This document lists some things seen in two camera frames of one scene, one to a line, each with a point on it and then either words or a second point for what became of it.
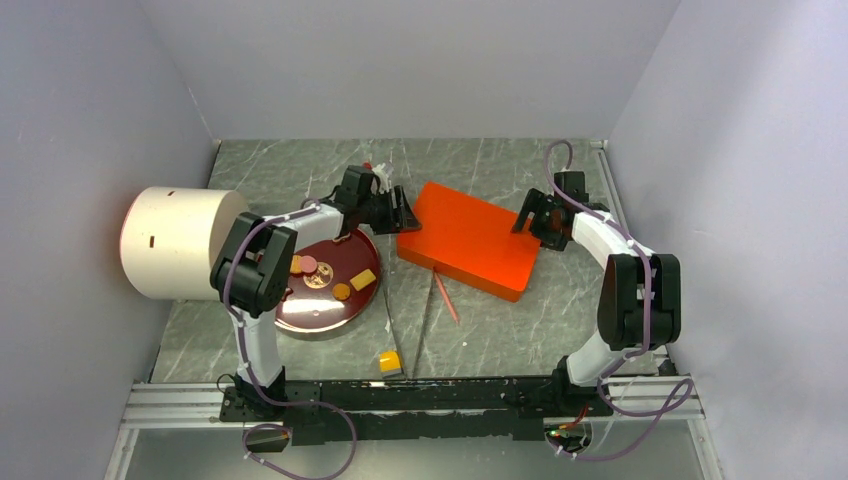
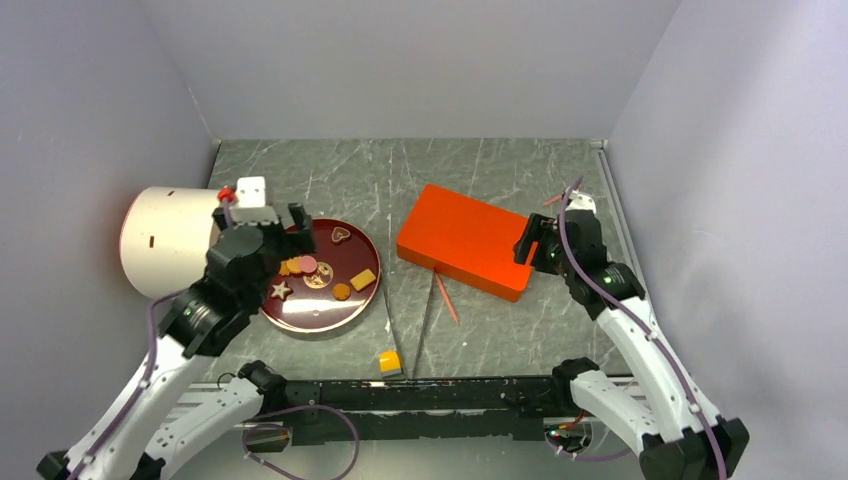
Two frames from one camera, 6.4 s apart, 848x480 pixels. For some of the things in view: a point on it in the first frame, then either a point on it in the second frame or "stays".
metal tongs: x=412 y=371 stays
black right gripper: x=536 y=202 to x=538 y=228
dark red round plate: x=329 y=283 stays
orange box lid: x=471 y=240 stays
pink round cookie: x=308 y=264 stays
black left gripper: x=399 y=219 to x=298 y=241
